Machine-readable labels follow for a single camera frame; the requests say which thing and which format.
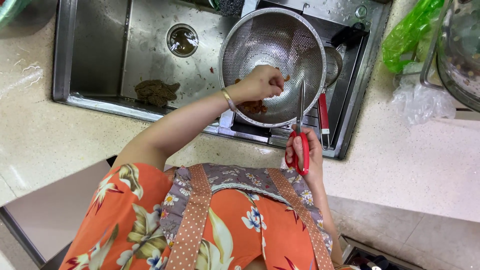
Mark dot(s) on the stainless steel sink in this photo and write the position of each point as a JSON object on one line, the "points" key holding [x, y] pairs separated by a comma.
{"points": [[97, 56]]}

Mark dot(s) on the person's right hand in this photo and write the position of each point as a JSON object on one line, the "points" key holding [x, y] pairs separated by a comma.
{"points": [[315, 153]]}

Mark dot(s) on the black metal frame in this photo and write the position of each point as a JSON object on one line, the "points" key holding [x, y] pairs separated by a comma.
{"points": [[371, 260]]}

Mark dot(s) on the person's left fingers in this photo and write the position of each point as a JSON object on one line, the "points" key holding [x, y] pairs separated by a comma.
{"points": [[276, 80]]}

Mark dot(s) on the round sink drain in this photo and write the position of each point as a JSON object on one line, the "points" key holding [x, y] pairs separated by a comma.
{"points": [[182, 40]]}

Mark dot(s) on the steel sink drain tray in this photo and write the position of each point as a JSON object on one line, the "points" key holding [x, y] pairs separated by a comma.
{"points": [[339, 112]]}

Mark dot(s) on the heap of dried shrimp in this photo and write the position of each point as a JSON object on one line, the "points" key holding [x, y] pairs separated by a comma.
{"points": [[254, 107]]}

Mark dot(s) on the grey floral apron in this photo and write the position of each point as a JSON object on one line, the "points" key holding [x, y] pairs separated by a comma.
{"points": [[195, 221]]}

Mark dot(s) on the green bowl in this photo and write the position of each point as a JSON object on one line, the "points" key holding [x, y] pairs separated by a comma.
{"points": [[9, 9]]}

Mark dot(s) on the round steel sink cap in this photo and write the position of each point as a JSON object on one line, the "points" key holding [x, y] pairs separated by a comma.
{"points": [[361, 12]]}

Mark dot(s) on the person's left hand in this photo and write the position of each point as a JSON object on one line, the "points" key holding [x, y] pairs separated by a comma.
{"points": [[257, 84]]}

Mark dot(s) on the clear glass pot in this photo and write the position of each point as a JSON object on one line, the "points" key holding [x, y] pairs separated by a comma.
{"points": [[461, 48]]}

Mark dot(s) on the clear plastic bag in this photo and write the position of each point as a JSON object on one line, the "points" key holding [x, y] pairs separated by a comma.
{"points": [[420, 101]]}

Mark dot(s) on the brown wet cloth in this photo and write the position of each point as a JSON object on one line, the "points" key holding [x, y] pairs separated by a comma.
{"points": [[155, 92]]}

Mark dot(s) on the perforated steel colander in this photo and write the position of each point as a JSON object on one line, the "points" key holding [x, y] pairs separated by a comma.
{"points": [[270, 41]]}

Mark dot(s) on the pale cabinet door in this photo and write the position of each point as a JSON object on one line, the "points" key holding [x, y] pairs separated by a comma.
{"points": [[56, 210]]}

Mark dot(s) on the green plastic bag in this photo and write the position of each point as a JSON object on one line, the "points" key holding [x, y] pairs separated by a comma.
{"points": [[407, 37]]}

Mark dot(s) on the orange floral dress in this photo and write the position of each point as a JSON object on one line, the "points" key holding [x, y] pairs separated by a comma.
{"points": [[123, 225]]}

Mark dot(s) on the grey steel wool scourer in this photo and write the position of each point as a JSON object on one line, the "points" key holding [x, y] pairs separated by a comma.
{"points": [[230, 6]]}

